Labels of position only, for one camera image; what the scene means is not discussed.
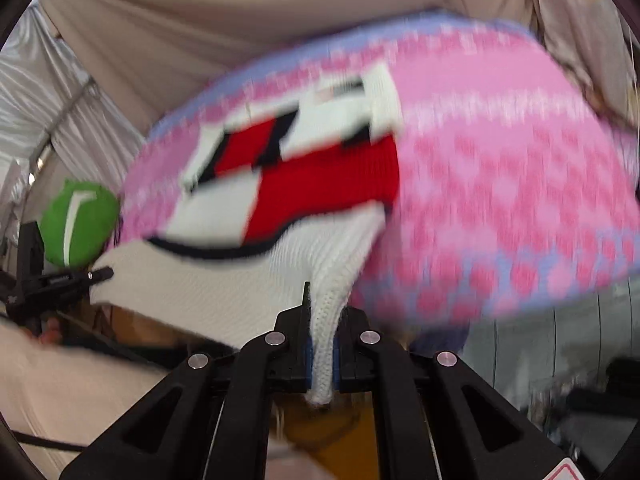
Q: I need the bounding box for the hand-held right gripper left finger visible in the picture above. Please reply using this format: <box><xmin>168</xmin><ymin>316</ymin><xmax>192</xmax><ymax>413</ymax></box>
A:
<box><xmin>60</xmin><ymin>282</ymin><xmax>314</xmax><ymax>480</ymax></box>

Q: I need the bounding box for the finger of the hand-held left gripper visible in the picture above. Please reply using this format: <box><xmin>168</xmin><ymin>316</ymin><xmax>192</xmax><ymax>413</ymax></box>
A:
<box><xmin>29</xmin><ymin>267</ymin><xmax>115</xmax><ymax>302</ymax></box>

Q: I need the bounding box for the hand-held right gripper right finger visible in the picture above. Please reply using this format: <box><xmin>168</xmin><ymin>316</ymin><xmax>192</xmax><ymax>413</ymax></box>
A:
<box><xmin>334</xmin><ymin>306</ymin><xmax>567</xmax><ymax>480</ymax></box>

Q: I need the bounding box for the white red knitted sweater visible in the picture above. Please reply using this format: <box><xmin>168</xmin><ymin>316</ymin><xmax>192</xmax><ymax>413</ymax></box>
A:
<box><xmin>89</xmin><ymin>62</ymin><xmax>402</xmax><ymax>408</ymax></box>

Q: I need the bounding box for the person's left hand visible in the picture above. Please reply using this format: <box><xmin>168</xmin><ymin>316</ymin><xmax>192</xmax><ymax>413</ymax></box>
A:
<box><xmin>37</xmin><ymin>317</ymin><xmax>66</xmax><ymax>347</ymax></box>

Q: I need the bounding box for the green cloth with white stripe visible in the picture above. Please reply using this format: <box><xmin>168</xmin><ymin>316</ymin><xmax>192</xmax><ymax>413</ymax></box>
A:
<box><xmin>40</xmin><ymin>180</ymin><xmax>122</xmax><ymax>269</ymax></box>

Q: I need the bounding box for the yellow brown cloth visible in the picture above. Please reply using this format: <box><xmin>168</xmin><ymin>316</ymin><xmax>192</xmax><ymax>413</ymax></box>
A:
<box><xmin>269</xmin><ymin>392</ymin><xmax>377</xmax><ymax>480</ymax></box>

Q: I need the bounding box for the person's cream clothing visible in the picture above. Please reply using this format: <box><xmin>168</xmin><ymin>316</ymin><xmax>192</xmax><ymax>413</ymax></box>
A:
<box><xmin>0</xmin><ymin>320</ymin><xmax>241</xmax><ymax>480</ymax></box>

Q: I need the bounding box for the white pleated curtain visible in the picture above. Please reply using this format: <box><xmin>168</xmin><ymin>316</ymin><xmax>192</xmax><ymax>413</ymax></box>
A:
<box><xmin>0</xmin><ymin>0</ymin><xmax>146</xmax><ymax>241</ymax></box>

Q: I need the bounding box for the grey ribbed panel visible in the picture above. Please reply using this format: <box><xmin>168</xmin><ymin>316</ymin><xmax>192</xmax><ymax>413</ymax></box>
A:
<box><xmin>465</xmin><ymin>277</ymin><xmax>640</xmax><ymax>411</ymax></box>

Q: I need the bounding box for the pink patterned knitted blanket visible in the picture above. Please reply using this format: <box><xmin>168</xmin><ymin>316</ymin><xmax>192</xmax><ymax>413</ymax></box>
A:
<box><xmin>116</xmin><ymin>10</ymin><xmax>640</xmax><ymax>343</ymax></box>

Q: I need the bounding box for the dark equipment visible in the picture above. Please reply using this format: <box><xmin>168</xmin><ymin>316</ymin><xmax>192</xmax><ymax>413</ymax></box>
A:
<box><xmin>520</xmin><ymin>355</ymin><xmax>640</xmax><ymax>468</ymax></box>

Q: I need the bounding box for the beige fabric drape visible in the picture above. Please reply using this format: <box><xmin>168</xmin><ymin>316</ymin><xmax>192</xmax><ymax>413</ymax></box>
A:
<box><xmin>37</xmin><ymin>0</ymin><xmax>546</xmax><ymax>136</ymax></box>

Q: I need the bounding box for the beige cloth with orange print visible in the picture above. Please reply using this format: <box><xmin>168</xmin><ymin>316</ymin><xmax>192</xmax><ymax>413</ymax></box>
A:
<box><xmin>530</xmin><ymin>0</ymin><xmax>640</xmax><ymax>131</ymax></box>

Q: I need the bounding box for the black strap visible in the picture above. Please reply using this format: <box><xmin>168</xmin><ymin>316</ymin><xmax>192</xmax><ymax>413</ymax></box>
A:
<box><xmin>10</xmin><ymin>429</ymin><xmax>92</xmax><ymax>454</ymax></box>

